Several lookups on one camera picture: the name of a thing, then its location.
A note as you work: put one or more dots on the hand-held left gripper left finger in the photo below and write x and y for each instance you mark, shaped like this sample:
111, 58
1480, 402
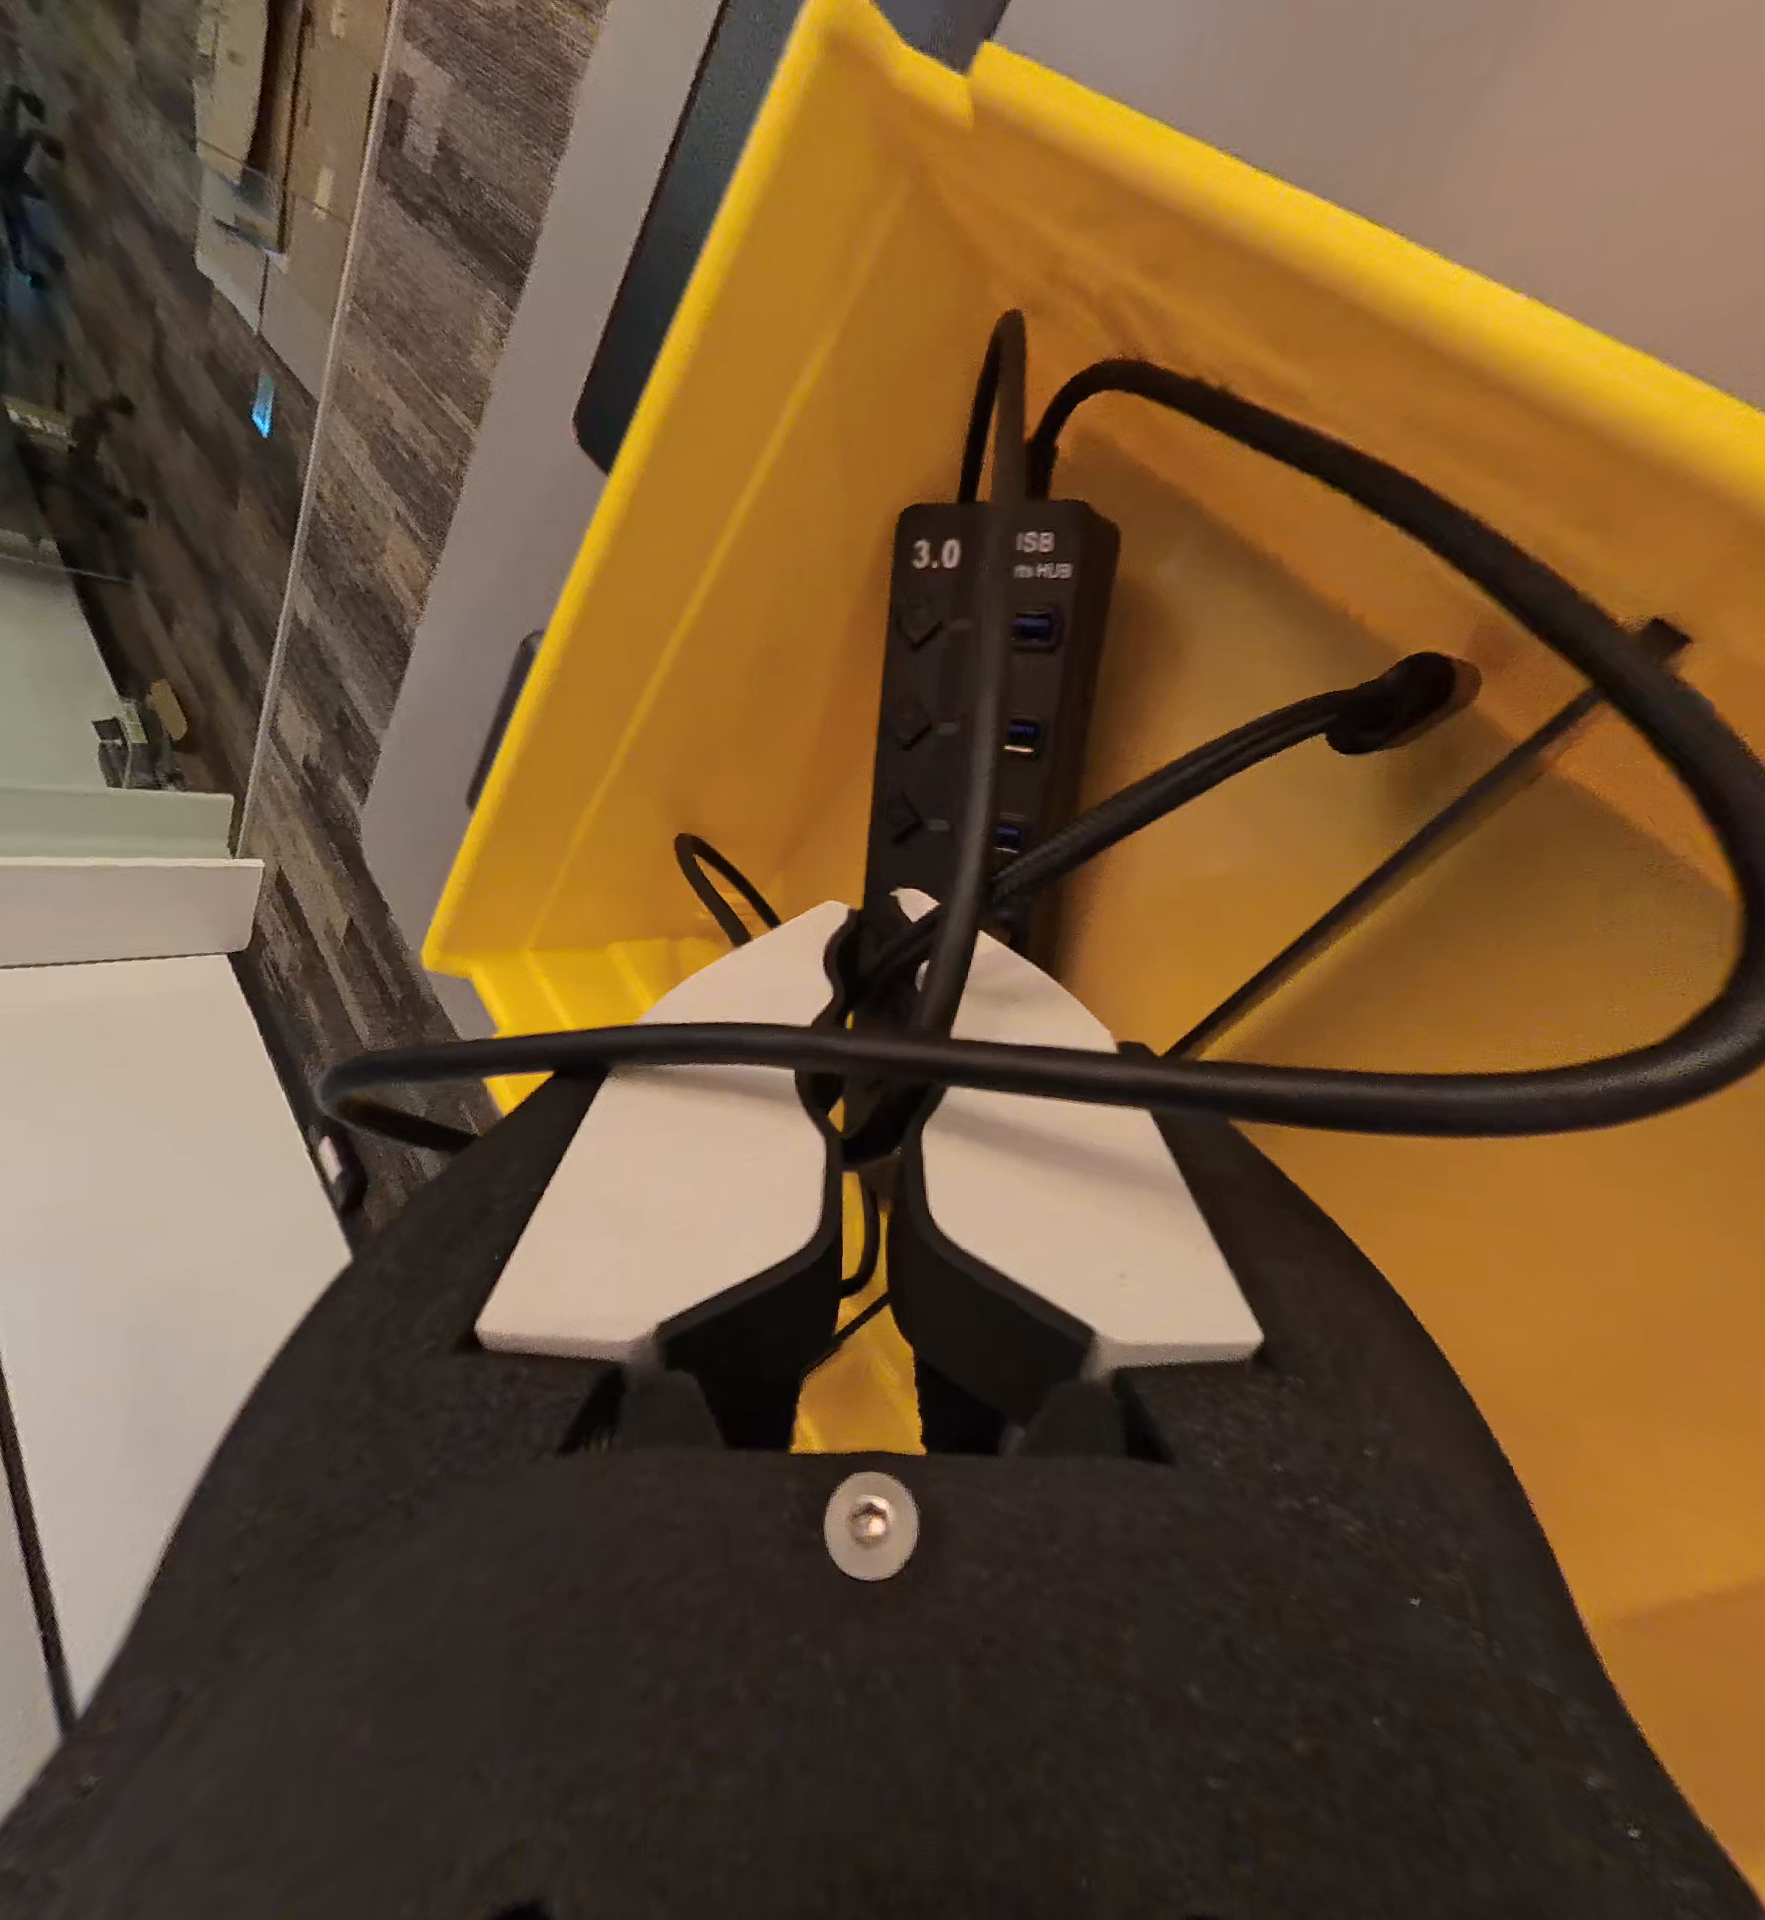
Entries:
657, 1200

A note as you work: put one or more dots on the yellow plastic bin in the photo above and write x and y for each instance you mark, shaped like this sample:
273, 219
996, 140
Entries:
1602, 1350

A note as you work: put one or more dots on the small black floor box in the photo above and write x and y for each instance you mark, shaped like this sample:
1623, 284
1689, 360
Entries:
335, 1170

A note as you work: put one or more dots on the black power station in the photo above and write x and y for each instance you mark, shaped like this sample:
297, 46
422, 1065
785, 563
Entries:
499, 721

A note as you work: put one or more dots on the black 7-port USB hub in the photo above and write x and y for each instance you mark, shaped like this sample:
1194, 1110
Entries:
1602, 661

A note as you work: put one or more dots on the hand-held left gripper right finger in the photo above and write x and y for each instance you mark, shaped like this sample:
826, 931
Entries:
1078, 1200

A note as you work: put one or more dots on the flat cardboard sheet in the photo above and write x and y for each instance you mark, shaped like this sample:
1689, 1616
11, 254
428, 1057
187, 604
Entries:
283, 150

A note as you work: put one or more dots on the black flat desk pad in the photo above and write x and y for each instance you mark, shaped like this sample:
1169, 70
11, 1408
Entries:
657, 270

